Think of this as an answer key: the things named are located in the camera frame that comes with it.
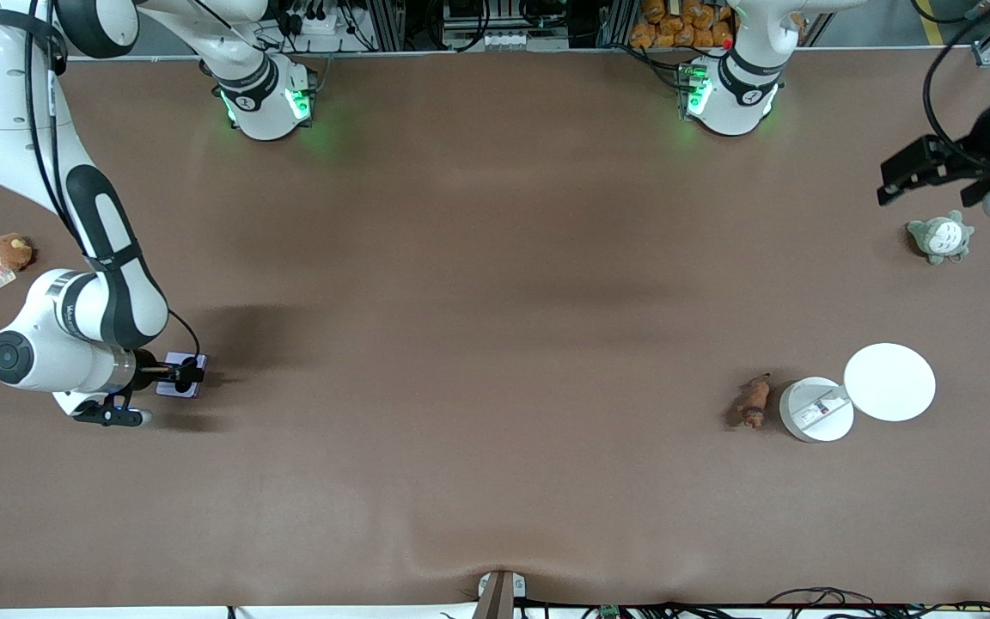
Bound white box with black dots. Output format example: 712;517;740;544
156;352;209;400

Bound orange plush toys pile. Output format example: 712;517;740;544
630;0;735;49

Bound white round lid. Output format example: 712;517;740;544
843;342;937;423

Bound brown plush toy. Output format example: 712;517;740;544
0;233;35;289

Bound grey totoro plush toy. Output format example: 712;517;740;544
906;210;975;266

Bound brown table cover mat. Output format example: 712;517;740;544
0;47;990;611

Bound black cable bundle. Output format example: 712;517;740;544
766;587;990;619

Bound white round container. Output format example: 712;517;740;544
779;376;855;444

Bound brown lion statue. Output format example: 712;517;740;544
740;372;773;429

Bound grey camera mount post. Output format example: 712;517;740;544
472;569;528;619

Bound white power strip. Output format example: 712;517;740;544
284;7;363;37

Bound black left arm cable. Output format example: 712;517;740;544
910;0;990;166

